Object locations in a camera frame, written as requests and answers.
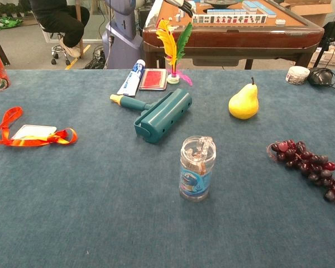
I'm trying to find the colourful feather shuttlecock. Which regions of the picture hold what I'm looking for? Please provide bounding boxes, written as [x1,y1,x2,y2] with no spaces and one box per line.
[155,18,194,87]

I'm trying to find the bunch of red grapes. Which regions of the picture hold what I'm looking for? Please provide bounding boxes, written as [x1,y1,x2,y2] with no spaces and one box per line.
[266,138,335,210]

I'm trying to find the black computer mouse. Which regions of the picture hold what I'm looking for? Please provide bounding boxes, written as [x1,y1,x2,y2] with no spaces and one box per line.
[307,67,335,87]

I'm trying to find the brown cardboard box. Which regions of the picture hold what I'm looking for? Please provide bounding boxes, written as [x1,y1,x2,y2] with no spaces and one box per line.
[279,0,333,27]

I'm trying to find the white badge card holder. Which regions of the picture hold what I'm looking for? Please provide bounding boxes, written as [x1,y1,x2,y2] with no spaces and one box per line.
[11,125,58,140]

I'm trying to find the person in black clothes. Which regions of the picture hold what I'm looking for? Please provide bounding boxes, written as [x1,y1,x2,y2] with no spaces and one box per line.
[29,0,90,59]

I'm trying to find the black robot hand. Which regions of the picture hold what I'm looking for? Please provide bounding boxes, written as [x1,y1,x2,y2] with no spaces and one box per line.
[164,0,198,18]

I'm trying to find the green bag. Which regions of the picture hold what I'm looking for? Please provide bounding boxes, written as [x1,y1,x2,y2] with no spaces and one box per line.
[0,16,23,31]

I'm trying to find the white blue toothpaste tube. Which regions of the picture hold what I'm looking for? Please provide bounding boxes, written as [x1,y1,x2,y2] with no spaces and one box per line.
[116,59,145,97]

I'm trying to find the flat rectangular ink pad case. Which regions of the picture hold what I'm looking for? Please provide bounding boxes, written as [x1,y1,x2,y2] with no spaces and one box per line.
[138,68,168,92]

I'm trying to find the black tripod stand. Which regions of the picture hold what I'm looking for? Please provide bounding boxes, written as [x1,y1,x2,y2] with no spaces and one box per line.
[312,0,335,68]

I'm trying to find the teal lint roller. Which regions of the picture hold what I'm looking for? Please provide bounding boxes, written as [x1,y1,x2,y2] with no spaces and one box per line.
[109,88,193,145]

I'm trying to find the brown wooden mahjong table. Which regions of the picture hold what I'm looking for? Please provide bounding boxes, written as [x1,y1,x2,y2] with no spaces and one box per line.
[142,0,325,70]

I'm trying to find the yellow pear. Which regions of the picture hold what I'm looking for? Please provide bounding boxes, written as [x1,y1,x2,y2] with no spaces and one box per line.
[228,76,260,121]

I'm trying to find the blue felt table cloth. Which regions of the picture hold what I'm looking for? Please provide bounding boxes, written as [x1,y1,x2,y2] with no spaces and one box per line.
[0,69,335,268]

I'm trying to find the chrome swivel stool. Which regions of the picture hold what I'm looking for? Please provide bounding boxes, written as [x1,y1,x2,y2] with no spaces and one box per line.
[50,32,72,66]

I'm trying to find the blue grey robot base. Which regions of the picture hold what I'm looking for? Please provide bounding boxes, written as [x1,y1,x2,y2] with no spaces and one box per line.
[101,0,144,70]

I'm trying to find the orange lanyard strap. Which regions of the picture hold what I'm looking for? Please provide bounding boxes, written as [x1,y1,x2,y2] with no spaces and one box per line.
[0,106,79,147]

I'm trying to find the small glass cup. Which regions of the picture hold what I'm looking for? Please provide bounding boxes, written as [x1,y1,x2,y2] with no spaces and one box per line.
[179,135,217,203]

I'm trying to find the black floor cable bundle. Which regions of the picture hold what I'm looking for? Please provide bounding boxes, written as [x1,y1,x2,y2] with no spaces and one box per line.
[83,44,107,70]

